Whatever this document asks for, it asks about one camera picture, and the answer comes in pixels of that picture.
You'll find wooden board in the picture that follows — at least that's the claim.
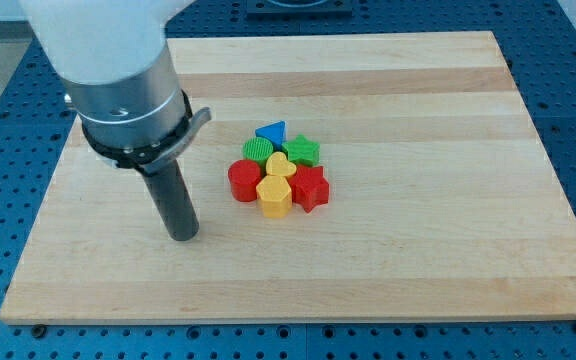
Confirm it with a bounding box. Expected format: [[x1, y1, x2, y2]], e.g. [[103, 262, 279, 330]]
[[0, 31, 576, 325]]

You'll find yellow heart block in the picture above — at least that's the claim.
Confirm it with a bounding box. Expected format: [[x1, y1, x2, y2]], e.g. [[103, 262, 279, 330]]
[[265, 152, 297, 179]]

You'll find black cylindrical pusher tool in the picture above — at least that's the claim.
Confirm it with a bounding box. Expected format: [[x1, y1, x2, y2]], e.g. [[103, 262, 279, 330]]
[[140, 161, 199, 241]]

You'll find yellow hexagon block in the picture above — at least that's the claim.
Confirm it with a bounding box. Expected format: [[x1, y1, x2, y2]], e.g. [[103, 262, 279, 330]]
[[256, 175, 292, 218]]

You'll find red star block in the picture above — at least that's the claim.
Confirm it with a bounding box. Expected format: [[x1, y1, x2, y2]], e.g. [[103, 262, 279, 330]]
[[289, 165, 330, 213]]

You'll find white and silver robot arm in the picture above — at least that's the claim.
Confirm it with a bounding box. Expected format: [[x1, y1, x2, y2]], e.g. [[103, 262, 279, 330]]
[[20, 0, 211, 174]]

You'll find green cylinder block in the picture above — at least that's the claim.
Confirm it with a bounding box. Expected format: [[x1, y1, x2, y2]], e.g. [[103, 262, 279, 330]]
[[242, 137, 274, 168]]

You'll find green star block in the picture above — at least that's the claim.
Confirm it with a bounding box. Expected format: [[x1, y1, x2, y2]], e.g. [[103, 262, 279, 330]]
[[282, 134, 320, 167]]

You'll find red cylinder block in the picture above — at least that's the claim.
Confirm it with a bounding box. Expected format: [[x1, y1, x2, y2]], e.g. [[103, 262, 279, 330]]
[[227, 159, 262, 202]]

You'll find blue triangle block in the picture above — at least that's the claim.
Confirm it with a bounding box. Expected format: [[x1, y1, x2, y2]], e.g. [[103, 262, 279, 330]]
[[255, 121, 287, 151]]

